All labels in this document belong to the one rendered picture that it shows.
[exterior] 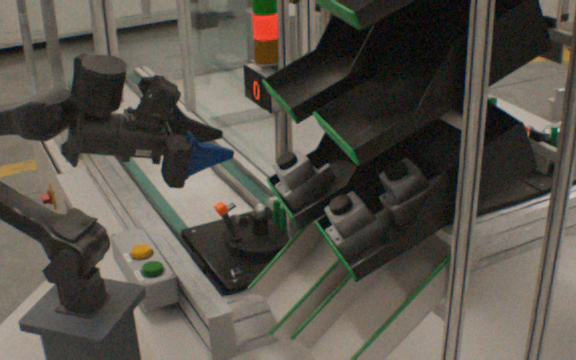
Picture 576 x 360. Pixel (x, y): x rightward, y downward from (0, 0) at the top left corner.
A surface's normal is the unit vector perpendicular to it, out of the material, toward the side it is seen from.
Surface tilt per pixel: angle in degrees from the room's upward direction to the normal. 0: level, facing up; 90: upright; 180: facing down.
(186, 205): 0
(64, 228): 32
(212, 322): 90
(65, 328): 0
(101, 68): 18
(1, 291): 0
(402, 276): 45
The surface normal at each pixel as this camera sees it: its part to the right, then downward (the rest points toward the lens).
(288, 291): -0.69, -0.52
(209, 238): -0.03, -0.89
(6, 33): 0.47, 0.39
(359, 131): -0.43, -0.74
